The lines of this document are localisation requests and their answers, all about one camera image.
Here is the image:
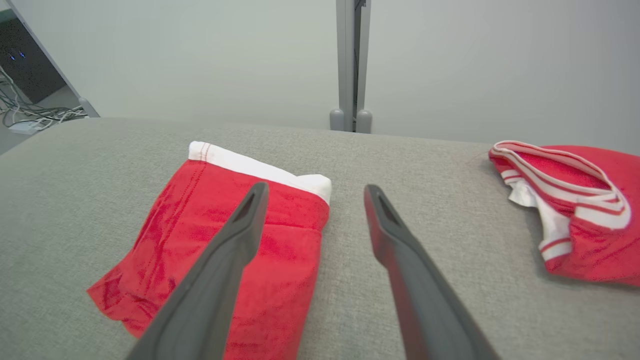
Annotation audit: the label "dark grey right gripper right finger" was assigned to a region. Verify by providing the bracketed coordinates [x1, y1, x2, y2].
[363, 184, 502, 360]

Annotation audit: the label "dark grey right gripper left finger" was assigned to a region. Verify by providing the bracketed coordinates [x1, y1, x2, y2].
[125, 181, 270, 360]

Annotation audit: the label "red shorts with white stripe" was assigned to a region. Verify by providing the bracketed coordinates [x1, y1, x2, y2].
[86, 141, 333, 360]

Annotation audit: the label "red jersey with white trim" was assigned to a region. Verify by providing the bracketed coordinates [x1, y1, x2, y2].
[488, 140, 640, 287]

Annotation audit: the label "white power strip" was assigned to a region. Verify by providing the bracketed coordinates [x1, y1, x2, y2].
[9, 121, 47, 135]

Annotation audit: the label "dark equipment cabinet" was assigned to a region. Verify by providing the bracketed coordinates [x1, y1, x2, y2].
[0, 17, 68, 103]

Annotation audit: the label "white floor cable bundle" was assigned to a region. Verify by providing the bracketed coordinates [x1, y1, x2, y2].
[0, 65, 88, 132]

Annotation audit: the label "grey upright partition post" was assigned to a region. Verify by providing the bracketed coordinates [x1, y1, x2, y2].
[335, 0, 372, 133]

